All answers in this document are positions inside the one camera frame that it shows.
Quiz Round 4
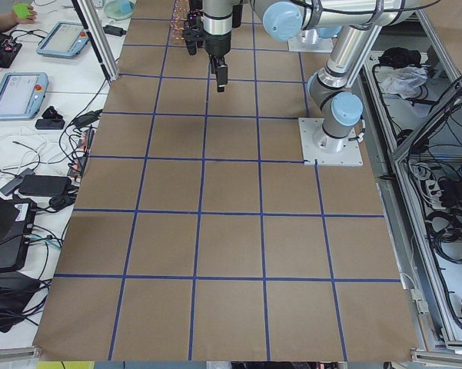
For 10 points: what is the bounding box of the person hand at desk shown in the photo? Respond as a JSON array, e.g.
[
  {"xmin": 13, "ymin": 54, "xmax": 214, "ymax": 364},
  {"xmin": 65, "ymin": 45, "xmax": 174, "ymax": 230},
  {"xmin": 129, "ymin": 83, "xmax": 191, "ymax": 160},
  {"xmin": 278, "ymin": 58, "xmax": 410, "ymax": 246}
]
[{"xmin": 7, "ymin": 2, "xmax": 37, "ymax": 25}]

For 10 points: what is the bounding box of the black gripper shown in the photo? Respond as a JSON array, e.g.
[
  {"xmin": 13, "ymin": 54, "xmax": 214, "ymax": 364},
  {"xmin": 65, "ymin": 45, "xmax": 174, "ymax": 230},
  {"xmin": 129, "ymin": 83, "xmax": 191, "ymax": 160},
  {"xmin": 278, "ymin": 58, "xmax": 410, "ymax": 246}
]
[{"xmin": 182, "ymin": 11, "xmax": 231, "ymax": 92}]

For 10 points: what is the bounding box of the black laptop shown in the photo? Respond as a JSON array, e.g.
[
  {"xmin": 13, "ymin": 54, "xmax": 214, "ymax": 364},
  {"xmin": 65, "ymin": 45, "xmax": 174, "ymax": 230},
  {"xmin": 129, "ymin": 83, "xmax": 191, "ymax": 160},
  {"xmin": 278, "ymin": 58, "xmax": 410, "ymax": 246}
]
[{"xmin": 0, "ymin": 197, "xmax": 36, "ymax": 273}]

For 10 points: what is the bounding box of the copper wire wine basket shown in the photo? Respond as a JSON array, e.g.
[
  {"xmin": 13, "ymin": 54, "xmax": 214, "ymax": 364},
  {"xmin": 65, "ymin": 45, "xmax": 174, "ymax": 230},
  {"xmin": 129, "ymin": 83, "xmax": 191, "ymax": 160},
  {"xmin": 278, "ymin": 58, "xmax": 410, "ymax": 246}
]
[{"xmin": 171, "ymin": 0, "xmax": 190, "ymax": 45}]

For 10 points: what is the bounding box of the black power adapter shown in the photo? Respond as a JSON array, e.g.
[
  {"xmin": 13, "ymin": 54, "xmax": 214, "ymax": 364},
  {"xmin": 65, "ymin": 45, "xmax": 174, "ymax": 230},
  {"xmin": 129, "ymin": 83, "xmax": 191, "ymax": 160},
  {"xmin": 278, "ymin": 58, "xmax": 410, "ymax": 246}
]
[{"xmin": 18, "ymin": 175, "xmax": 71, "ymax": 197}]

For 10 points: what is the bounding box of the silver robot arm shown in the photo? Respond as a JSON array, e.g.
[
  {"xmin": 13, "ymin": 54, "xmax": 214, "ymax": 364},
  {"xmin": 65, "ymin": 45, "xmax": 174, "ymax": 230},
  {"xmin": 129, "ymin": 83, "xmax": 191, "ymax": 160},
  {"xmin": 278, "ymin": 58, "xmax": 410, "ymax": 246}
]
[
  {"xmin": 182, "ymin": 1, "xmax": 243, "ymax": 92},
  {"xmin": 251, "ymin": 1, "xmax": 421, "ymax": 153}
]

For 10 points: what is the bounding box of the black power brick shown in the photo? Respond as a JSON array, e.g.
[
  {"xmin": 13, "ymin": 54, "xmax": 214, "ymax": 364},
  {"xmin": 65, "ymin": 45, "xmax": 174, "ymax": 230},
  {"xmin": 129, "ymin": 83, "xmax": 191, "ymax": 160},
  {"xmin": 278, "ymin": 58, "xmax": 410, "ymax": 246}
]
[{"xmin": 103, "ymin": 25, "xmax": 126, "ymax": 37}]

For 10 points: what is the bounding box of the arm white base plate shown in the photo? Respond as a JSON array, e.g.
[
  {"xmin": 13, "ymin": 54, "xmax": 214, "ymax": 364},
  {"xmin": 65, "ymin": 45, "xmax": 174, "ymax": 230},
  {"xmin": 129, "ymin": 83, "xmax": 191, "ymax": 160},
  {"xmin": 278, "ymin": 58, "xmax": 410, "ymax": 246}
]
[
  {"xmin": 288, "ymin": 28, "xmax": 339, "ymax": 54},
  {"xmin": 298, "ymin": 118, "xmax": 363, "ymax": 167}
]

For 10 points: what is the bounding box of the blue teach pendant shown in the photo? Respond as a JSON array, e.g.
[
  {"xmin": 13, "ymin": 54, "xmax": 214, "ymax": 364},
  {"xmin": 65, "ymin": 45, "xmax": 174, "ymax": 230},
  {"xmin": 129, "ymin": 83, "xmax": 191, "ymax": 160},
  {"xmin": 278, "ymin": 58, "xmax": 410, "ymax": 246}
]
[
  {"xmin": 0, "ymin": 72, "xmax": 49, "ymax": 121},
  {"xmin": 36, "ymin": 22, "xmax": 89, "ymax": 58}
]

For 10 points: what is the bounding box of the green block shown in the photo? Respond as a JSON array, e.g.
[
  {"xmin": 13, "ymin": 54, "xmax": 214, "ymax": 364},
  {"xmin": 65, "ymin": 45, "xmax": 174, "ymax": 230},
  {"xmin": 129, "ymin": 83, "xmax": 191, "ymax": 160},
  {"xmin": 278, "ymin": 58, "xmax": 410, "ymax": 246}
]
[{"xmin": 12, "ymin": 2, "xmax": 31, "ymax": 19}]

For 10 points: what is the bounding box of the aluminium frame post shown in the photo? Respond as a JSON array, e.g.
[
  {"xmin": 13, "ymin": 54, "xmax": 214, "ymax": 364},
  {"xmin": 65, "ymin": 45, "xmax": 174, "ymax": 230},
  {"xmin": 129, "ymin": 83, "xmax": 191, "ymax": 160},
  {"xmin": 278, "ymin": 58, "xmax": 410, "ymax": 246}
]
[{"xmin": 71, "ymin": 0, "xmax": 119, "ymax": 82}]

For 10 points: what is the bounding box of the upper blue teach pendant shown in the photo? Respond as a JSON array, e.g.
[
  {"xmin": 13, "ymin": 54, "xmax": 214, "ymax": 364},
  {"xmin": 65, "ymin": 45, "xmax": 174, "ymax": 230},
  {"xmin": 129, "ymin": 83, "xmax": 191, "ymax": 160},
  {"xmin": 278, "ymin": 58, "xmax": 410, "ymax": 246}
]
[{"xmin": 36, "ymin": 22, "xmax": 89, "ymax": 58}]

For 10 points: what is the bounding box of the green plastic bowl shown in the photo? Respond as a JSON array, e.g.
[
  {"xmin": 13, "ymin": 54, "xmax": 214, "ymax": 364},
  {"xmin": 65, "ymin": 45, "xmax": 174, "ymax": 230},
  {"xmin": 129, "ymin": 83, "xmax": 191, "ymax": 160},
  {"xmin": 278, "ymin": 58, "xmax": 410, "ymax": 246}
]
[{"xmin": 103, "ymin": 0, "xmax": 135, "ymax": 21}]

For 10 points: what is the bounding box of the lower blue teach pendant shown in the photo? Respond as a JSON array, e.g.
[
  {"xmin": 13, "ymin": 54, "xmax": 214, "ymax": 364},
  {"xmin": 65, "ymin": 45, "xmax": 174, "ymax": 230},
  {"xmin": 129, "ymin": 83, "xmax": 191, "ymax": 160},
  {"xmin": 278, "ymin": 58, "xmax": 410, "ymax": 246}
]
[{"xmin": 0, "ymin": 72, "xmax": 49, "ymax": 121}]

